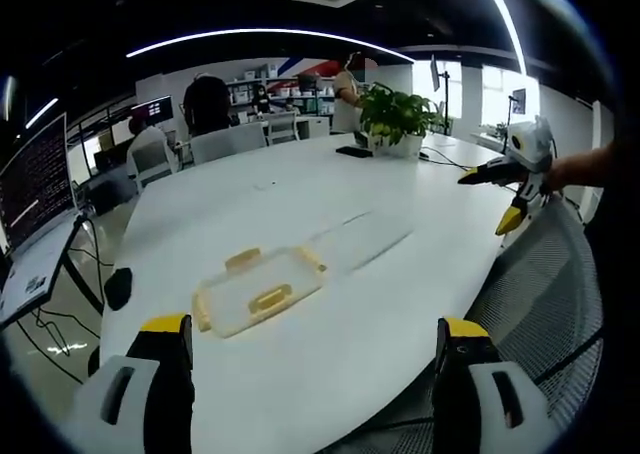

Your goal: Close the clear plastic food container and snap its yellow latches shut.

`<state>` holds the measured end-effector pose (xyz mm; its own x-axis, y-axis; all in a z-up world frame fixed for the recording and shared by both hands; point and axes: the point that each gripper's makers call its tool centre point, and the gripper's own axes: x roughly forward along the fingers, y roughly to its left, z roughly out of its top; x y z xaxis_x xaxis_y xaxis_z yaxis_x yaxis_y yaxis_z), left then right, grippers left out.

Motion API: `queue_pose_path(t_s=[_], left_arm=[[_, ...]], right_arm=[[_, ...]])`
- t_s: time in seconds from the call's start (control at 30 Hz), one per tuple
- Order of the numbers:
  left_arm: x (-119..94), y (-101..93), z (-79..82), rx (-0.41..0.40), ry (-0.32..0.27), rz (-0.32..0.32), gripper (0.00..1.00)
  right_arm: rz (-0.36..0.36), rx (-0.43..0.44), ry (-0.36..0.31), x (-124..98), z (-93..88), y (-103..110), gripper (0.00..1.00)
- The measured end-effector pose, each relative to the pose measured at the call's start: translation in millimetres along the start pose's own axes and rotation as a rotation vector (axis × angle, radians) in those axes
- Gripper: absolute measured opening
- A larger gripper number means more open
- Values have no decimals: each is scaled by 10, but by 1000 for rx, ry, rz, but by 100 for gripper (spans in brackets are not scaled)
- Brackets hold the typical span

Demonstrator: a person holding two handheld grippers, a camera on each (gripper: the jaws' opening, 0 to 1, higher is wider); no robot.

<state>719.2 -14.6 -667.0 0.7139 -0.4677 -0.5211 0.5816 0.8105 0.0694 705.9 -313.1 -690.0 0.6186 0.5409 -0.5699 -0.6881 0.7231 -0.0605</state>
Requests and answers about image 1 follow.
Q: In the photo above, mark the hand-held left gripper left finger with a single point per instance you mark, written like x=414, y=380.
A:
x=150, y=374

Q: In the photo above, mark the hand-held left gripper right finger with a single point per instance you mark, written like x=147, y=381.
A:
x=460, y=374

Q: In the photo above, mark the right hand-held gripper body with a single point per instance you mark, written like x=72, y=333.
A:
x=527, y=144

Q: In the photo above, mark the clear box with plastic buckles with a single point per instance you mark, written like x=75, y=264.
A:
x=240, y=299

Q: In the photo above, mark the grey mesh office chair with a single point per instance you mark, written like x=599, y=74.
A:
x=545, y=284

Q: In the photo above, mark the monitor on tall stand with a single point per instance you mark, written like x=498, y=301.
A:
x=435, y=74

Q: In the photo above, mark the green potted plant white pot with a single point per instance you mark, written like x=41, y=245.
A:
x=395, y=116

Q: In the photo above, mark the straight ceiling light strip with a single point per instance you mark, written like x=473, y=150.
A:
x=507, y=19

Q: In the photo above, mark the black phone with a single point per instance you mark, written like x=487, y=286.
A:
x=352, y=150

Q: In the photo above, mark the white side desk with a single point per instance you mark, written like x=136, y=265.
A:
x=35, y=274

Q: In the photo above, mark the background storage shelf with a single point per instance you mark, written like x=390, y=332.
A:
x=295, y=89

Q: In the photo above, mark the large computer monitor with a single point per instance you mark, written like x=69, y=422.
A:
x=35, y=184

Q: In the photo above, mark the small background monitor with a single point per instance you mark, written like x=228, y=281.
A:
x=152, y=109

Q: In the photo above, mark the curved ceiling light strip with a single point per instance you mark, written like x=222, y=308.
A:
x=260, y=34

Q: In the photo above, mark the short ceiling light strip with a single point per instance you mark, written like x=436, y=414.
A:
x=42, y=113

